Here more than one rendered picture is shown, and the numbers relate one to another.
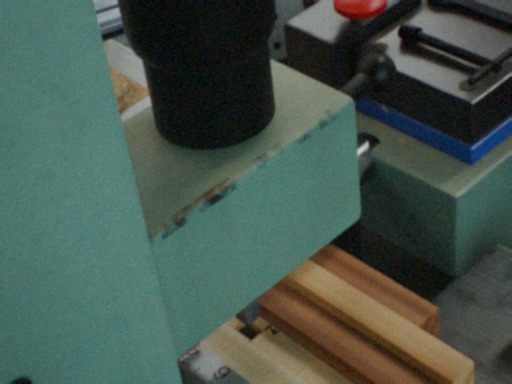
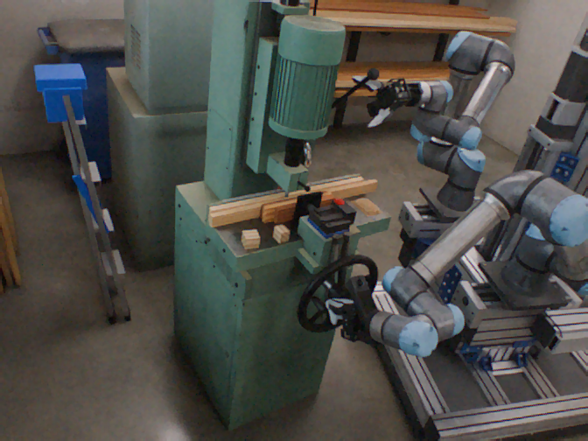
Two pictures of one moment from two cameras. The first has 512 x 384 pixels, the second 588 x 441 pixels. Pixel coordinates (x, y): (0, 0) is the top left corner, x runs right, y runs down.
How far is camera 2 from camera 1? 153 cm
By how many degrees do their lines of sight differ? 70
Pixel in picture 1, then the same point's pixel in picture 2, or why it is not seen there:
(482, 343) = not seen: hidden behind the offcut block
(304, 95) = (293, 171)
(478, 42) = (327, 216)
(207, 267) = (274, 168)
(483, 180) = (303, 221)
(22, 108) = (257, 121)
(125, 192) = (260, 137)
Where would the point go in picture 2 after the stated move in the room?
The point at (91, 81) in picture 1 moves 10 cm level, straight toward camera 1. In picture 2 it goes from (261, 124) to (228, 121)
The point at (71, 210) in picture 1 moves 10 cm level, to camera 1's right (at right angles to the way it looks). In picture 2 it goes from (257, 133) to (251, 146)
